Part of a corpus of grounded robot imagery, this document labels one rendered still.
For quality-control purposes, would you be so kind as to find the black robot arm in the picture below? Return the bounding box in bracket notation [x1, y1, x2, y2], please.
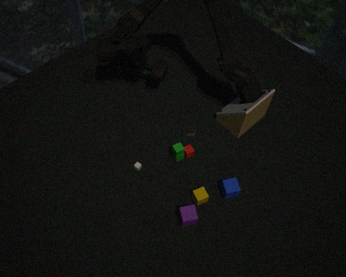
[95, 0, 266, 104]

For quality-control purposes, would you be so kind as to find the purple block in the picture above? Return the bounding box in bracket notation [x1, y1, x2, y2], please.
[179, 205, 198, 226]

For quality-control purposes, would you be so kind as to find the green block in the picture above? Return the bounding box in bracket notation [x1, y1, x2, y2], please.
[172, 142, 185, 157]
[172, 152, 185, 162]

